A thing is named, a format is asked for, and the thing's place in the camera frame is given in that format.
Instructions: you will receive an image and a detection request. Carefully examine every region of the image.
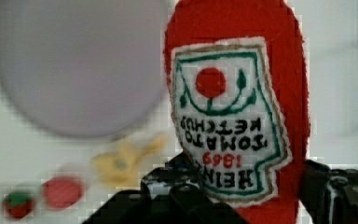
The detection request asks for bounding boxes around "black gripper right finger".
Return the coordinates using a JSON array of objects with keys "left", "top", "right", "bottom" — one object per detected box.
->
[{"left": 299, "top": 160, "right": 358, "bottom": 224}]

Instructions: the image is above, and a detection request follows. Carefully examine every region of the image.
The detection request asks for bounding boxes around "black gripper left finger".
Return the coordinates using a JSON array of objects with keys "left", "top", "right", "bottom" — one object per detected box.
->
[{"left": 82, "top": 153, "right": 248, "bottom": 224}]

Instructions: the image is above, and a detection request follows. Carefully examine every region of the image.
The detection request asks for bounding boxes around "red plush ketchup bottle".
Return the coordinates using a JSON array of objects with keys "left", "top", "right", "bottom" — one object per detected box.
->
[{"left": 164, "top": 0, "right": 310, "bottom": 224}]

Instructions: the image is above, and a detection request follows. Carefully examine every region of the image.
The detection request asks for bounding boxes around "peeled banana toy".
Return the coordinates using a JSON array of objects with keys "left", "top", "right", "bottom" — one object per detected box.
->
[{"left": 90, "top": 134, "right": 168, "bottom": 189}]

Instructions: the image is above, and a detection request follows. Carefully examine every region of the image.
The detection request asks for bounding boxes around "light red strawberry toy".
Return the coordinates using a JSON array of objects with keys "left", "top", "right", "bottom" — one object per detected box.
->
[{"left": 41, "top": 176, "right": 85, "bottom": 210}]

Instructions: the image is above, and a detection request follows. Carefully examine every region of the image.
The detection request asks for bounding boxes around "grey round plate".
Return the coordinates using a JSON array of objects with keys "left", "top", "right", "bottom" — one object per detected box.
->
[{"left": 0, "top": 0, "right": 173, "bottom": 138}]

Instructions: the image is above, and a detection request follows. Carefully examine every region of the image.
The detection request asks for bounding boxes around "dark red strawberry toy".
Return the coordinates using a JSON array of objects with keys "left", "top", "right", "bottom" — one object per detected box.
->
[{"left": 2, "top": 190, "right": 35, "bottom": 219}]

